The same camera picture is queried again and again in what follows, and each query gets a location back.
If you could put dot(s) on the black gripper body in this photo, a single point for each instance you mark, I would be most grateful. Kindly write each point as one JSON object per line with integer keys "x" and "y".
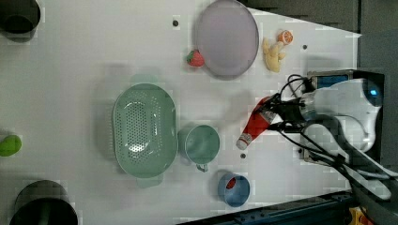
{"x": 288, "y": 111}

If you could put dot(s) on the red ketchup bottle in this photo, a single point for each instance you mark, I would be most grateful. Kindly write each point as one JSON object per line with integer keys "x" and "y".
{"x": 259, "y": 121}

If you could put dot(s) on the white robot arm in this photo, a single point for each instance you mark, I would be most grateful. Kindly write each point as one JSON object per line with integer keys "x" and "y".
{"x": 336, "y": 124}

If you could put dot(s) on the silver toaster oven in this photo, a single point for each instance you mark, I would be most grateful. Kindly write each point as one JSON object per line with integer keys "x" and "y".
{"x": 331, "y": 78}

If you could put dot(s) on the yellow ginger root toy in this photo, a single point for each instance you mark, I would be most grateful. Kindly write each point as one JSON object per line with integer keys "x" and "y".
{"x": 273, "y": 55}

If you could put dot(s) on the orange half toy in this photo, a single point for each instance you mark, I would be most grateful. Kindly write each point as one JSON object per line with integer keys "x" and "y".
{"x": 286, "y": 37}

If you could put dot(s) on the small red toy in bowl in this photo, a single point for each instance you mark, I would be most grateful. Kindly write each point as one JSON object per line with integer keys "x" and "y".
{"x": 231, "y": 183}

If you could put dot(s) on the green mug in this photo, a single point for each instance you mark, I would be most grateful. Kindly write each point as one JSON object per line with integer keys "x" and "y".
{"x": 199, "y": 145}

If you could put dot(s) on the lilac round plate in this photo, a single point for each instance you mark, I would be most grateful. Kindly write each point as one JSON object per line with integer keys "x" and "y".
{"x": 227, "y": 37}

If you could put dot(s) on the blue bowl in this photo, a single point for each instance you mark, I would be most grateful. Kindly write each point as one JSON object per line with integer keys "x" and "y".
{"x": 239, "y": 194}

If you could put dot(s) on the red strawberry toy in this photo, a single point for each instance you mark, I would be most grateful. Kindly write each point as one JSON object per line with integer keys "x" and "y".
{"x": 195, "y": 59}

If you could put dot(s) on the yellow orange device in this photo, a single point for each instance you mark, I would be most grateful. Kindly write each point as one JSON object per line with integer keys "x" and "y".
{"x": 358, "y": 218}

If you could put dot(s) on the green perforated colander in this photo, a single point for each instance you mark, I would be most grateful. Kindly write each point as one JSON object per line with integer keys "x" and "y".
{"x": 144, "y": 130}

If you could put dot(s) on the black cylinder bottom left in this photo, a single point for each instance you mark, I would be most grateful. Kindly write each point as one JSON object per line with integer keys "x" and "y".
{"x": 43, "y": 202}

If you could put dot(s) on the black cylinder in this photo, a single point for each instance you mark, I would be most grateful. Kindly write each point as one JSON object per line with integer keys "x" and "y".
{"x": 43, "y": 202}
{"x": 19, "y": 16}

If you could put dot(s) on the green pear toy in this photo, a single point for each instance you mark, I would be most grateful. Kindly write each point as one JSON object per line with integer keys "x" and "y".
{"x": 10, "y": 145}

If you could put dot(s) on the black cylinder top left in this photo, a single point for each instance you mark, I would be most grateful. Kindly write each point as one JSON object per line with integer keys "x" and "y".
{"x": 19, "y": 16}

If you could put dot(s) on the blue metal frame rail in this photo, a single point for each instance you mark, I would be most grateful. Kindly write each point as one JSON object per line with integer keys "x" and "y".
{"x": 329, "y": 209}

